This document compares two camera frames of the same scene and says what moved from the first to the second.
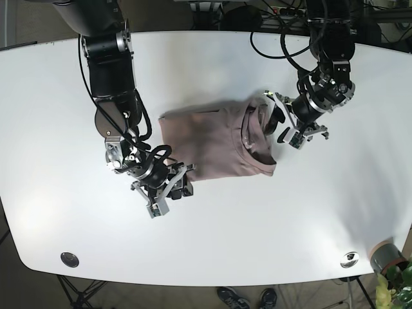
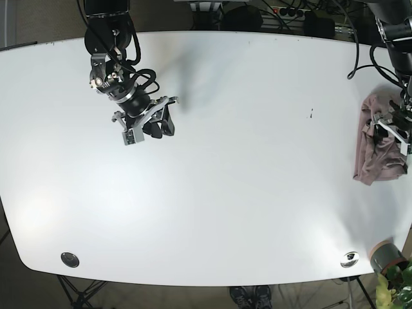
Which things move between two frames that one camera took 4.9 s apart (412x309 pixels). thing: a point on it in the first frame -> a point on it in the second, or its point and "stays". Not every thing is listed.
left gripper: [158, 176] -> [111, 73]
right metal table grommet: [349, 259] stays
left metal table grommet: [69, 259] stays
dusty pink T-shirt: [221, 141] -> [374, 161]
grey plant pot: [385, 255] stays
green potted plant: [394, 290] stays
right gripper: [308, 109] -> [400, 121]
